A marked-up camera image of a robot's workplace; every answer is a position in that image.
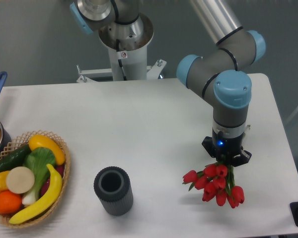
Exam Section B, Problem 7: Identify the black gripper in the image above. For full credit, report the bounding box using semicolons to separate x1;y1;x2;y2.
202;129;252;167

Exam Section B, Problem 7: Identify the red tulip bouquet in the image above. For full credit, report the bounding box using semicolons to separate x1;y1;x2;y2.
182;162;245;209

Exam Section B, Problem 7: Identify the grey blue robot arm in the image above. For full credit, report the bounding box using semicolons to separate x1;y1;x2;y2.
70;0;266;167

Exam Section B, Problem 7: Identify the dark grey ribbed vase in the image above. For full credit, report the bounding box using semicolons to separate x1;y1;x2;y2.
93;166;134;216

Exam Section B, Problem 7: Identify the red purple vegetable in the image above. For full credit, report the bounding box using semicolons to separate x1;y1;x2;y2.
40;164;65;197

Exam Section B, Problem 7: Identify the yellow banana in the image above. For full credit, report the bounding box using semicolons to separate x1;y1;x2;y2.
9;164;63;225

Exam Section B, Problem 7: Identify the green bok choy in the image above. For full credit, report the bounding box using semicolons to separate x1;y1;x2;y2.
22;147;56;207

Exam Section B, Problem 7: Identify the beige round disc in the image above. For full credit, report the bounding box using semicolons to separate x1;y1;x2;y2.
6;167;35;194

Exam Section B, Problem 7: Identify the dark green cucumber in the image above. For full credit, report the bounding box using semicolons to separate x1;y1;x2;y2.
0;144;31;173

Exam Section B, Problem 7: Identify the orange fruit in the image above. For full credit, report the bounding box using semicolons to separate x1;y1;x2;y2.
0;190;22;214

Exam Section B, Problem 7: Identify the woven wicker basket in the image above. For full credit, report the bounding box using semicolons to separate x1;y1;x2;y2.
0;130;71;229

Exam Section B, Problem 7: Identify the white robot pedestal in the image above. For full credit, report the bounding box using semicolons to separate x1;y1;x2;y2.
77;13;167;83

